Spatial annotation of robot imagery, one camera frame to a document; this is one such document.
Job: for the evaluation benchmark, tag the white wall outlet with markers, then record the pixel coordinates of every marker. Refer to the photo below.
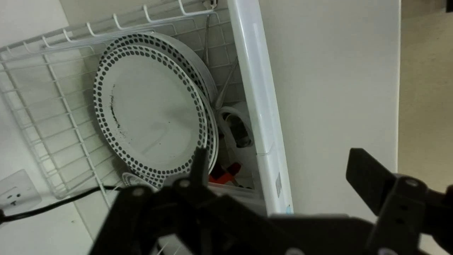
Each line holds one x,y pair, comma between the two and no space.
16,191

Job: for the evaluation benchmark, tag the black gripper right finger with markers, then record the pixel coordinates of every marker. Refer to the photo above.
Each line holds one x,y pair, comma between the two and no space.
405,206

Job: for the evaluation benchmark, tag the white cup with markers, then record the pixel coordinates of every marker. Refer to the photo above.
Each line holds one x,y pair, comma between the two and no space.
227,138

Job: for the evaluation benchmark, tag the orange utensil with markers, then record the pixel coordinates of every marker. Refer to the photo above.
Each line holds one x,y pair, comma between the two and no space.
226,172

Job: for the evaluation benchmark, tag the white plate dotted rim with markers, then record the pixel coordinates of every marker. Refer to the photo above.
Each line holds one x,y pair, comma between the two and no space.
199,63
151,113

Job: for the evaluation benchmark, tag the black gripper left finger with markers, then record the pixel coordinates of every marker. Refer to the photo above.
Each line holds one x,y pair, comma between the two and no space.
189,221

